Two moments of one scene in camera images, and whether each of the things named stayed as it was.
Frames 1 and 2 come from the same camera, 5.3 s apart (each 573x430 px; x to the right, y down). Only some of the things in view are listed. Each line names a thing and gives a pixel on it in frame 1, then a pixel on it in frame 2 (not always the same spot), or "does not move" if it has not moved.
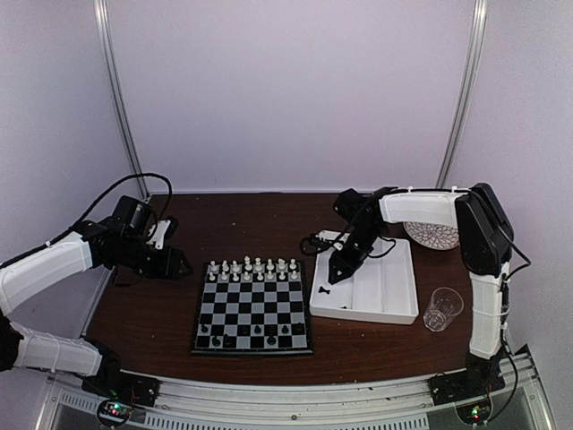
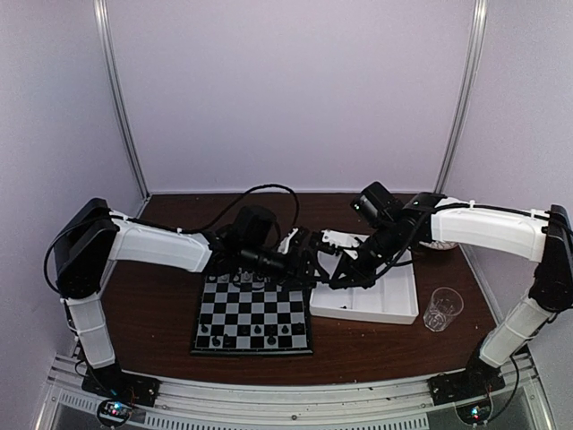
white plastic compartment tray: (382, 288) does not move
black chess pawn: (297, 328) does not move
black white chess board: (253, 308) does not move
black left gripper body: (165, 268) to (286, 271)
